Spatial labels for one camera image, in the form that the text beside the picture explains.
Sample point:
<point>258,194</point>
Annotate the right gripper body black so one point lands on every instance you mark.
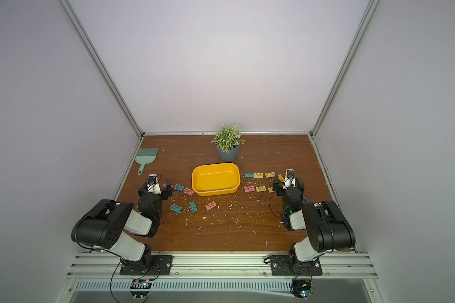
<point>279,187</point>

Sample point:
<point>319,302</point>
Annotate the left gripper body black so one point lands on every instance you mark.
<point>158,199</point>

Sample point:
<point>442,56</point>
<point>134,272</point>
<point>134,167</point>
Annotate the yellow plastic storage box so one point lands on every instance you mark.
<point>216,179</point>

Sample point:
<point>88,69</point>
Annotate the blue binder clip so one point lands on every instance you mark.
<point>179,187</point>

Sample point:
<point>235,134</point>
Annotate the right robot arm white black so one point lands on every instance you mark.
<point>327,228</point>

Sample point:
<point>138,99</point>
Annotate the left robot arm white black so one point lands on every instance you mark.
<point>111,225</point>

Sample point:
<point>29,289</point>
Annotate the green hand brush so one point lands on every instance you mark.
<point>145,156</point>

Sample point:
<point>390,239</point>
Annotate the potted plant blue-grey pot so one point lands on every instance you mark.
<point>228,140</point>

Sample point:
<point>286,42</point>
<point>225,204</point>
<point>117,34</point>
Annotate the left controller board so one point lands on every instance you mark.
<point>140,289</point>

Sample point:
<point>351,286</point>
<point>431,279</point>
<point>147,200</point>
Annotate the controller board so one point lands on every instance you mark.
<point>301,288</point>
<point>140,289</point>

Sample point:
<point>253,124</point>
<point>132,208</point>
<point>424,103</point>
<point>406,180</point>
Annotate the right controller board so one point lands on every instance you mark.
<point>301,288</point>

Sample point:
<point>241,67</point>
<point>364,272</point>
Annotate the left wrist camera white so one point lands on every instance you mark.
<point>153,183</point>

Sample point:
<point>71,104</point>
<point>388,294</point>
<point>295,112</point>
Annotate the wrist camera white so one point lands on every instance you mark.
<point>153,183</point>
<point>290,180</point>

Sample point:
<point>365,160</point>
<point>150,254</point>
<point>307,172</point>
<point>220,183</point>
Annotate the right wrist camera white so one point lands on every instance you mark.
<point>290,180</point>

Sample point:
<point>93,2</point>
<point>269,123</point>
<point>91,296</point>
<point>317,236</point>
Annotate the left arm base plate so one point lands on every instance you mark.
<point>151,265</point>

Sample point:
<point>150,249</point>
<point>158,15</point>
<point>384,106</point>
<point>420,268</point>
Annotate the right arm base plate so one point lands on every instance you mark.
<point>288,265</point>

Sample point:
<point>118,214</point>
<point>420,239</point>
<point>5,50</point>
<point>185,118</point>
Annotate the aluminium front rail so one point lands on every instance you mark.
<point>223,265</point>

